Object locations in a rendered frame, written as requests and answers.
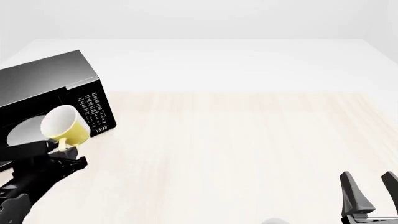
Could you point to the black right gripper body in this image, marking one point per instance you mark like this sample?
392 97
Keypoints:
370 219

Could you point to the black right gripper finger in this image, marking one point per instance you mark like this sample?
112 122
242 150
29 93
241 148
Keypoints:
354 198
392 186

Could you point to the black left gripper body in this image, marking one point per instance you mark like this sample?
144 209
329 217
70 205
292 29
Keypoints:
66 164

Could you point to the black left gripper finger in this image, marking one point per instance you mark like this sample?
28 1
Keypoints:
69 153

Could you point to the yellow and white mug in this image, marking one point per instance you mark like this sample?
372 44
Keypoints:
76 130

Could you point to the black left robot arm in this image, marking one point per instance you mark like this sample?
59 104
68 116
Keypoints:
25 189

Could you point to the black microwave oven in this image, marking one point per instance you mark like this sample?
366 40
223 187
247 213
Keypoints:
46 74

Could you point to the white round turntable plate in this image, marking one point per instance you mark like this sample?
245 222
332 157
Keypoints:
23 133

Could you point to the pale grey rounded plate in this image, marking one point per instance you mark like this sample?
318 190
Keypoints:
275 221

